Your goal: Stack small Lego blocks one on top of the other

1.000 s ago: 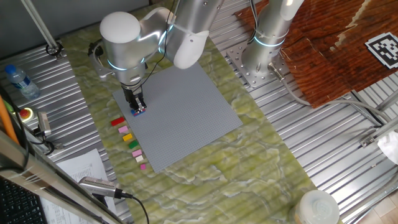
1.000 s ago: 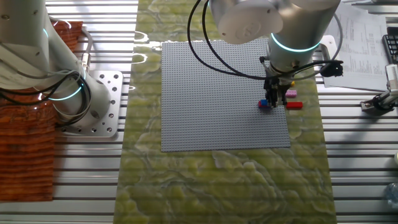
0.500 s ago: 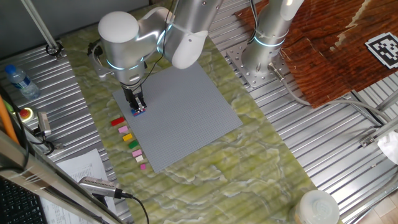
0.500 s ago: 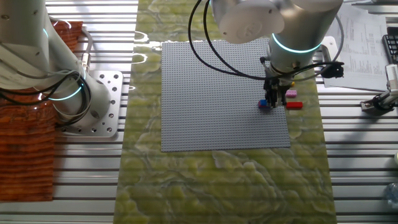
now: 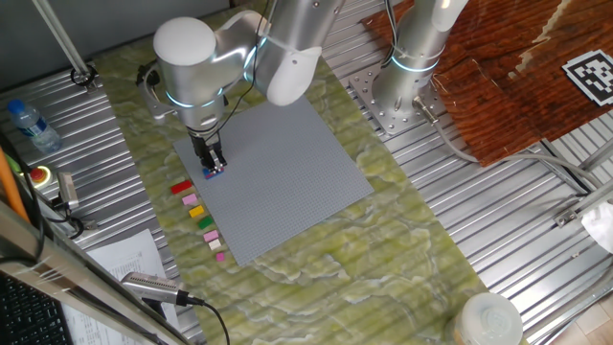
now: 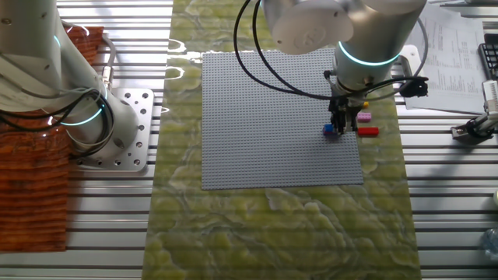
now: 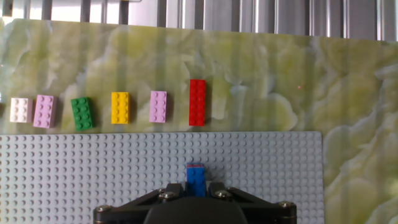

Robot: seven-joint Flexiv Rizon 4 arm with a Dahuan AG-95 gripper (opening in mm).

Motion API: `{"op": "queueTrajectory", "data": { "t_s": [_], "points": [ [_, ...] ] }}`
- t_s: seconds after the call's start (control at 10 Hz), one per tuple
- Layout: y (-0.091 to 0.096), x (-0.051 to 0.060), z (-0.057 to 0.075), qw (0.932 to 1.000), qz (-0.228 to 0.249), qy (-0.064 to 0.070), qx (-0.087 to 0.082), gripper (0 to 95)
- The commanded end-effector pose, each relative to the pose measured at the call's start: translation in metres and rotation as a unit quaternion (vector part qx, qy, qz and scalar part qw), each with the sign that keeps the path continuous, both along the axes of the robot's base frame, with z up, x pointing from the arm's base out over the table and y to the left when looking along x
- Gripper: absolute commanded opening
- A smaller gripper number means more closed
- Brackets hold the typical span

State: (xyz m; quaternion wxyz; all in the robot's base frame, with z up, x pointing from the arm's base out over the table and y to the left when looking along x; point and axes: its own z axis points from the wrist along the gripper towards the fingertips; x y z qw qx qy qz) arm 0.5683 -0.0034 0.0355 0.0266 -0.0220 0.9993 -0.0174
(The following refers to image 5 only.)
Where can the grey Lego baseplate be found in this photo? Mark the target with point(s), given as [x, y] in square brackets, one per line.
[287, 182]

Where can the printed paper sheet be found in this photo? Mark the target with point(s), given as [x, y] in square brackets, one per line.
[129, 259]

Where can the blue long Lego brick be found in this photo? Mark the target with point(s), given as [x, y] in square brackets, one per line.
[211, 173]

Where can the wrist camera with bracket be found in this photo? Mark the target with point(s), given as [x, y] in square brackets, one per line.
[153, 103]

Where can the green Lego brick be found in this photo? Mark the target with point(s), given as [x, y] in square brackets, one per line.
[206, 222]

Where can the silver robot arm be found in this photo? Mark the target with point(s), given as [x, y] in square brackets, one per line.
[191, 81]

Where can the white plastic jar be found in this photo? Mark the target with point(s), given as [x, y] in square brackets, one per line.
[488, 321]

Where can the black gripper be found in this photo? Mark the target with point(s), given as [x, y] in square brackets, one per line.
[207, 144]

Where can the clear plastic water bottle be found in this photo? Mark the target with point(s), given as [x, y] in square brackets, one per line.
[33, 127]

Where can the yellow Lego brick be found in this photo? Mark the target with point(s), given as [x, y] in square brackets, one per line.
[196, 211]

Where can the red emergency stop button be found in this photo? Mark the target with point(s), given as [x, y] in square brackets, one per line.
[38, 175]

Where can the aluminium frame bar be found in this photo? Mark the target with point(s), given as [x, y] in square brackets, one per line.
[57, 273]

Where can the grey depth camera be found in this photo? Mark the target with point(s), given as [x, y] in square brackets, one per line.
[153, 287]

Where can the aluminium frame profile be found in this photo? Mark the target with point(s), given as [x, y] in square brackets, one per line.
[594, 199]

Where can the green marble pattern mat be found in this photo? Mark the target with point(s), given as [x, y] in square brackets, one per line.
[335, 287]

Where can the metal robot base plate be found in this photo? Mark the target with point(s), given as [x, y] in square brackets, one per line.
[366, 91]

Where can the small grey box device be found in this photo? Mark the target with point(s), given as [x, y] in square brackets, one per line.
[67, 189]

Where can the tiny pink Lego brick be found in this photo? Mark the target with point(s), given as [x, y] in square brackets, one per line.
[220, 257]

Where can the black white fiducial marker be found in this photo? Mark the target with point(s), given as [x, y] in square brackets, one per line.
[594, 76]

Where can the slanted aluminium pole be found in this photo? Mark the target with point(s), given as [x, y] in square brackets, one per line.
[60, 33]

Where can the orange pole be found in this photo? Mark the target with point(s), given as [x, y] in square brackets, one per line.
[9, 187]

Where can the red long Lego brick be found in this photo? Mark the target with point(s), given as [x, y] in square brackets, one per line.
[181, 187]
[209, 177]

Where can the white cloth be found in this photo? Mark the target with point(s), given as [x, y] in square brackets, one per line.
[601, 225]

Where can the black keyboard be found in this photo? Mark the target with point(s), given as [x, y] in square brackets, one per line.
[29, 316]

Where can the cream Lego brick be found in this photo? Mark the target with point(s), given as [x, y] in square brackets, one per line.
[215, 244]

